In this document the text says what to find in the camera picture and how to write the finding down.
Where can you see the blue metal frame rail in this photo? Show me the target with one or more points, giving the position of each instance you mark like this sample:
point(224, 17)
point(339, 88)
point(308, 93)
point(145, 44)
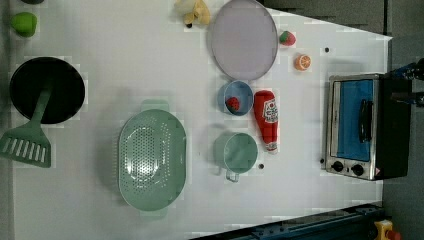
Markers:
point(353, 223)

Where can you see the red strawberry on table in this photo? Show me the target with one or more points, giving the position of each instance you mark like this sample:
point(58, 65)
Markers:
point(287, 38)

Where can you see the yellow red emergency button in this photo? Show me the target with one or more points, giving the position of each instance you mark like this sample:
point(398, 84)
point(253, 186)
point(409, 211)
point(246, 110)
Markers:
point(385, 231)

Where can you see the red strawberry in bowl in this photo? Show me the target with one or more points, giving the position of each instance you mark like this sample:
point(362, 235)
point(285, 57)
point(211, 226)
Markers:
point(233, 104)

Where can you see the yellow plush banana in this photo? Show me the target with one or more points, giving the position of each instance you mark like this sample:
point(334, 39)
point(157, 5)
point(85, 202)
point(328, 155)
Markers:
point(193, 11)

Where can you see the lavender round plate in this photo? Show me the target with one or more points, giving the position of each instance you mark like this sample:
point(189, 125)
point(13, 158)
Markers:
point(244, 40)

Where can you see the green pepper toy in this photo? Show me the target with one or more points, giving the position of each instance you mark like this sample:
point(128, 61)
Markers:
point(24, 24)

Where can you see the green slotted spatula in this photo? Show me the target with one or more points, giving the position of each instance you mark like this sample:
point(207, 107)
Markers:
point(28, 143)

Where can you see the silver toaster oven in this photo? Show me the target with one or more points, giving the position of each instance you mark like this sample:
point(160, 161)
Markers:
point(368, 131)

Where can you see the green oval strainer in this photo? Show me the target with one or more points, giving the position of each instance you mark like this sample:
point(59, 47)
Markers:
point(152, 159)

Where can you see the black frying pan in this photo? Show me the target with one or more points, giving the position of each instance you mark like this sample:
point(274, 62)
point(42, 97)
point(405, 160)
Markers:
point(67, 88)

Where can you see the red plush ketchup bottle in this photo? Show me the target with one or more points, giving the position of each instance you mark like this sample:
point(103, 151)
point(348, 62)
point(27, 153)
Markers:
point(266, 115)

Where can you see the orange slice toy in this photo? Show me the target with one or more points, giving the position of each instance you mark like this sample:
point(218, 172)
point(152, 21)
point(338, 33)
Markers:
point(302, 62)

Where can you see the blue bowl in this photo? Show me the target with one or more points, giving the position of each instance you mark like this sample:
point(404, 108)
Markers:
point(238, 89)

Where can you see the green measuring cup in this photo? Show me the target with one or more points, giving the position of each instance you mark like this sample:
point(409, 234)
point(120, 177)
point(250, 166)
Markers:
point(236, 153)

